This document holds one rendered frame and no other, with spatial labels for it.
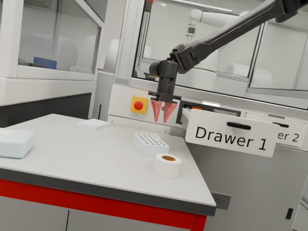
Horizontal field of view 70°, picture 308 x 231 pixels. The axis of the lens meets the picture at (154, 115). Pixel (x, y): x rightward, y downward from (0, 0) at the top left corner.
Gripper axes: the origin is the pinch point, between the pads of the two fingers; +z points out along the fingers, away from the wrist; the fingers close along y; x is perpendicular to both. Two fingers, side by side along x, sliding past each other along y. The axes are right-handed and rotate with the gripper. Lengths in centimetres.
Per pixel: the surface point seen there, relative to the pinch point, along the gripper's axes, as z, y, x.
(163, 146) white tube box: 7.0, 0.9, 8.3
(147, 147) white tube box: 7.6, 6.0, 8.3
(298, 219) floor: 87, -178, -59
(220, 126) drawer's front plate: -1.8, -16.1, 11.8
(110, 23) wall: -110, -19, -354
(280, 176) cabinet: 22, -70, -5
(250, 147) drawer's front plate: 3.3, -26.4, 15.4
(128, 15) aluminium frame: -40, 10, -33
